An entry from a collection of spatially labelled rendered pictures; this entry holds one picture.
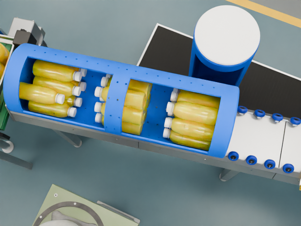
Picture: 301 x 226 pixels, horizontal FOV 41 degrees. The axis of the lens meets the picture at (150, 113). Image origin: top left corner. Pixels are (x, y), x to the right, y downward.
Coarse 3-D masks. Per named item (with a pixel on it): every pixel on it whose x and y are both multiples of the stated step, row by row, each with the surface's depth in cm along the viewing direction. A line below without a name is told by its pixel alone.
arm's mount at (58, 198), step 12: (48, 192) 157; (60, 192) 157; (72, 192) 160; (48, 204) 156; (60, 204) 155; (72, 204) 155; (84, 204) 155; (96, 204) 155; (36, 216) 155; (48, 216) 155; (72, 216) 154; (84, 216) 154; (96, 216) 154; (108, 216) 154; (120, 216) 154
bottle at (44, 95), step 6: (24, 84) 162; (30, 84) 163; (24, 90) 161; (30, 90) 161; (36, 90) 161; (42, 90) 161; (48, 90) 161; (54, 90) 163; (24, 96) 162; (30, 96) 161; (36, 96) 161; (42, 96) 160; (48, 96) 160; (54, 96) 161; (42, 102) 162; (48, 102) 161; (54, 102) 162
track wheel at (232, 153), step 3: (228, 153) 167; (231, 153) 166; (234, 153) 166; (237, 153) 166; (228, 156) 167; (231, 156) 167; (234, 156) 167; (237, 156) 166; (231, 159) 168; (234, 159) 167; (237, 159) 167
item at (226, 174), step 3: (222, 171) 253; (225, 171) 235; (228, 171) 219; (231, 171) 215; (234, 171) 212; (237, 171) 210; (222, 174) 249; (225, 174) 232; (228, 174) 228; (231, 174) 226; (234, 174) 223; (219, 177) 259; (222, 177) 246; (225, 177) 242; (228, 177) 239; (231, 177) 236; (222, 180) 259; (225, 180) 259
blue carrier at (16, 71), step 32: (32, 64) 174; (64, 64) 154; (96, 64) 154; (128, 64) 159; (96, 96) 177; (160, 96) 173; (224, 96) 147; (96, 128) 158; (160, 128) 171; (224, 128) 144
